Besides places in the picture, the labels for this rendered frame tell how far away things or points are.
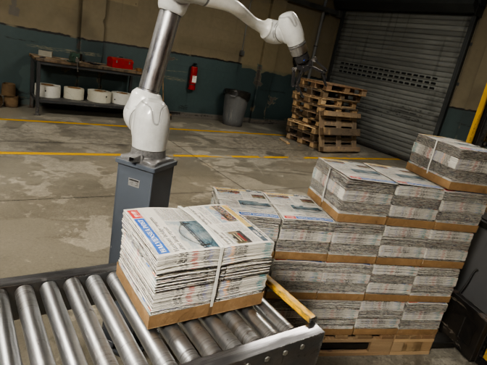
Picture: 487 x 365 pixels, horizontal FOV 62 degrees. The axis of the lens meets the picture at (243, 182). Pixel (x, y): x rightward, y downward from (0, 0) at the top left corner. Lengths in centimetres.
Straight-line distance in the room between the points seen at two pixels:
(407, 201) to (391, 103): 767
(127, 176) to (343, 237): 111
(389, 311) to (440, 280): 34
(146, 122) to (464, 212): 174
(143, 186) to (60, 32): 644
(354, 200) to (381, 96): 801
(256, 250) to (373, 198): 107
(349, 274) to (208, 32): 746
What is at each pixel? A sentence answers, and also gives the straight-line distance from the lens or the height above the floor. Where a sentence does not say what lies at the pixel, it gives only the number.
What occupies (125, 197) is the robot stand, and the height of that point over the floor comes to 82.
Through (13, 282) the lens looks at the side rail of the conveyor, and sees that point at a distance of 138.
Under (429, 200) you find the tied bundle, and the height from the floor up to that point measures 100.
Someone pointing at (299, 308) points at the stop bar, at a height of 82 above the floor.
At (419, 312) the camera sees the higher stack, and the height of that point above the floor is 30.
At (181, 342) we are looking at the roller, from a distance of 116.
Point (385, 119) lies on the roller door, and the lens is 991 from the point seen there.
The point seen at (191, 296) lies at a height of 88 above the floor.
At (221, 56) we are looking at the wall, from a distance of 935.
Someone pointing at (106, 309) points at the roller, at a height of 80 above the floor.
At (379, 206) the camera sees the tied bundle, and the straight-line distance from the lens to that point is 220.
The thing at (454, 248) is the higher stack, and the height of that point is 73.
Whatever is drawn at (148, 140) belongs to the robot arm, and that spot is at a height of 111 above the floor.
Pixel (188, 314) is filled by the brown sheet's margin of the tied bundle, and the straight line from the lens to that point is 121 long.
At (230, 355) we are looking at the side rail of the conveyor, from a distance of 115.
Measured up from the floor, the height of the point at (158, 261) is 101.
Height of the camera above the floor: 154
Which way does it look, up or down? 17 degrees down
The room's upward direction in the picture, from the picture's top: 11 degrees clockwise
